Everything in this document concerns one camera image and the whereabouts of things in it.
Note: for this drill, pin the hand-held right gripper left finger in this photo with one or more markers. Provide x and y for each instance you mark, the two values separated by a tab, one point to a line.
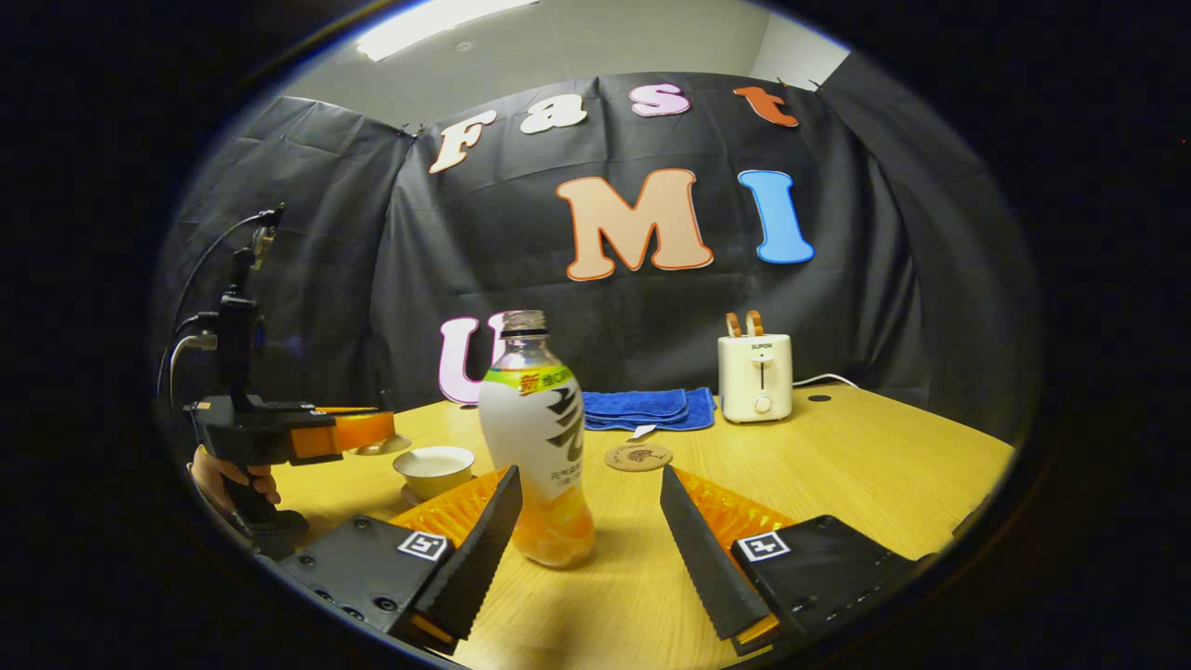
479	554

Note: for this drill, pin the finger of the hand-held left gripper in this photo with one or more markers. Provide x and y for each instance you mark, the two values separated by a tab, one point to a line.
349	409
363	430

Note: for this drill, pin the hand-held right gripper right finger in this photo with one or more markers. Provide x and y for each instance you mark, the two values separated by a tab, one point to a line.
698	549

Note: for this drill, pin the cream teacup lid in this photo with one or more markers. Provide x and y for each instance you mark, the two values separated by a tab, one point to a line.
383	448

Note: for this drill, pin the cream ceramic teacup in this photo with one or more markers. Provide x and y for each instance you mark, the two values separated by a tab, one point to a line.
433	470

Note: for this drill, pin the round cork coaster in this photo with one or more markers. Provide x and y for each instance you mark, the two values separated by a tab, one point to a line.
638	457

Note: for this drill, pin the white label water bottle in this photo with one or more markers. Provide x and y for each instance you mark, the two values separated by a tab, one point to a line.
530	437

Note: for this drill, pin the white towel tag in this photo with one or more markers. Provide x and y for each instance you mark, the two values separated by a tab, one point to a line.
642	432

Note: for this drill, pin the blue folded towel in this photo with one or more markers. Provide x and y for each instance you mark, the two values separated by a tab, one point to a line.
642	408

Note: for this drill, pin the white toaster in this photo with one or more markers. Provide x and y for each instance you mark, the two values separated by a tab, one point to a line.
744	386

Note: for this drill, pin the toast slice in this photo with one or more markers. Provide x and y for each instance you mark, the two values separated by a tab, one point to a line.
754	324
733	326

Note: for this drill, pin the black backdrop cloth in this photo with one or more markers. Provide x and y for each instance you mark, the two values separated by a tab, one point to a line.
651	307

